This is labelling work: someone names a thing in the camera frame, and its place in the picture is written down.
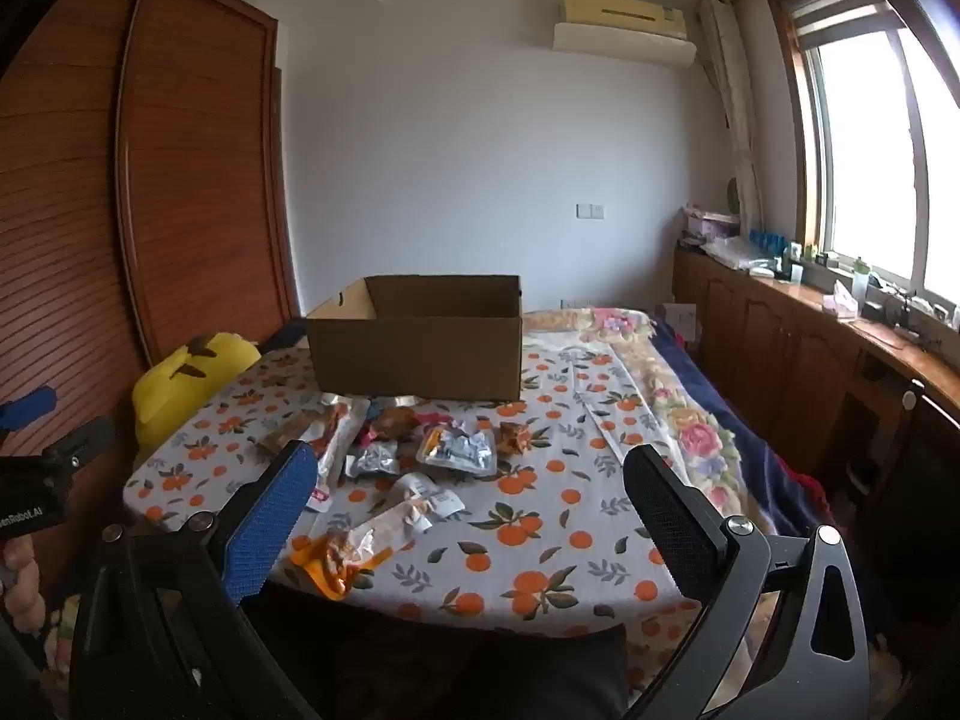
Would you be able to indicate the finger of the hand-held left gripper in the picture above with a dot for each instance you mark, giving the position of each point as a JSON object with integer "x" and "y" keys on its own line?
{"x": 79, "y": 450}
{"x": 26, "y": 409}

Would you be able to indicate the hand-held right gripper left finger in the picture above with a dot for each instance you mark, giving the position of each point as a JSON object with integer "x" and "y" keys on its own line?
{"x": 274, "y": 517}

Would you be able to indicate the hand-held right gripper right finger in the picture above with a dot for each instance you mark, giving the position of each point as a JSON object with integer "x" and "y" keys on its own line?
{"x": 675, "y": 517}

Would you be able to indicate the long white red snack packet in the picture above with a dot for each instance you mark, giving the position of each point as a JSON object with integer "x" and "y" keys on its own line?
{"x": 337, "y": 442}

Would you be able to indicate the silver blue-edged snack packet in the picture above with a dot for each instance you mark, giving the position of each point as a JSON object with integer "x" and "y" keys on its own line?
{"x": 457, "y": 448}

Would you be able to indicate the brown cardboard box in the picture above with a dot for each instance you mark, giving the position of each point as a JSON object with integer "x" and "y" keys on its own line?
{"x": 412, "y": 356}

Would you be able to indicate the person's left hand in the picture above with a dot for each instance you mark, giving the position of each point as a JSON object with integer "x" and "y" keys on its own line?
{"x": 19, "y": 585}

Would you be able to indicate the orange snack packet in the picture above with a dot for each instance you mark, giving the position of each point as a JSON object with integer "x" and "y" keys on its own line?
{"x": 334, "y": 562}

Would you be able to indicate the floral blanket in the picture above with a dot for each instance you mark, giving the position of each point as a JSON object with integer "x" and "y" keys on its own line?
{"x": 697, "y": 427}

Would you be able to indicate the orange print bed sheet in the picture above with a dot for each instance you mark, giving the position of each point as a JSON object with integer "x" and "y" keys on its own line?
{"x": 570, "y": 480}

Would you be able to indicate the clear packet with brown stick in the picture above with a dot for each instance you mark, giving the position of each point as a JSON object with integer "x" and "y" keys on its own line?
{"x": 390, "y": 526}

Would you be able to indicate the small silver snack packet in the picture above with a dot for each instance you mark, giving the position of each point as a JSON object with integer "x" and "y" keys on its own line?
{"x": 375, "y": 459}

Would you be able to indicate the yellow plush toy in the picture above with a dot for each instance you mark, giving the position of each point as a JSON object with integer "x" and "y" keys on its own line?
{"x": 180, "y": 390}

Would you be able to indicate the round brown snack packet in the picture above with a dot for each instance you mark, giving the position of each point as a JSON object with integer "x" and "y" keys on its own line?
{"x": 397, "y": 424}

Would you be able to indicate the white printed snack packet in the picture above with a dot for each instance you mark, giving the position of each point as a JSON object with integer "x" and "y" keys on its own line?
{"x": 431, "y": 495}

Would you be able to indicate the small brown snack packet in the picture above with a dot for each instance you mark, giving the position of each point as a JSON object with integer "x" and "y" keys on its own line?
{"x": 516, "y": 438}

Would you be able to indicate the pink snack packet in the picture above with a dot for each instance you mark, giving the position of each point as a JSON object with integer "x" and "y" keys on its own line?
{"x": 433, "y": 419}

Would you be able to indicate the wooden side cabinet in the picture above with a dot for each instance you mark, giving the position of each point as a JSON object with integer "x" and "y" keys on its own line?
{"x": 765, "y": 345}

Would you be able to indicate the white paper bag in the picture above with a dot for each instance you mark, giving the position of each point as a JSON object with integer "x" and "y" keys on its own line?
{"x": 681, "y": 321}

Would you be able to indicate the tissue box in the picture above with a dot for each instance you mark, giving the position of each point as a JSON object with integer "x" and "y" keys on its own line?
{"x": 841, "y": 301}

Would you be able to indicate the blue bottles pack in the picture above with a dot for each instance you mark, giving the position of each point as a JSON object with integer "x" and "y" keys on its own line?
{"x": 766, "y": 242}

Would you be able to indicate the pink box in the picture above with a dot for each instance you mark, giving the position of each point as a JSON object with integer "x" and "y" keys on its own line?
{"x": 712, "y": 225}

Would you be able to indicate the green capped bottle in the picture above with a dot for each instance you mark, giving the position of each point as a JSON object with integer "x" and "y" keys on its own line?
{"x": 860, "y": 281}

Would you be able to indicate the wooden wardrobe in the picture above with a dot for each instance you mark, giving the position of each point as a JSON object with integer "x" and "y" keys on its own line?
{"x": 202, "y": 165}

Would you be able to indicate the wooden framed window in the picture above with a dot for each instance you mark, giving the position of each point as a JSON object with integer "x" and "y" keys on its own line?
{"x": 862, "y": 165}

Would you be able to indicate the pale curtain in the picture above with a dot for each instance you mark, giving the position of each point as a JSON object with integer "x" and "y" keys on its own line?
{"x": 735, "y": 112}

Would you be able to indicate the white wall switch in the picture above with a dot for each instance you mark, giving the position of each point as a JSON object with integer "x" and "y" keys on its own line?
{"x": 591, "y": 211}

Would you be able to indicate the wall air conditioner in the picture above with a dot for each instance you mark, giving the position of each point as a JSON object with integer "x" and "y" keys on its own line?
{"x": 622, "y": 30}

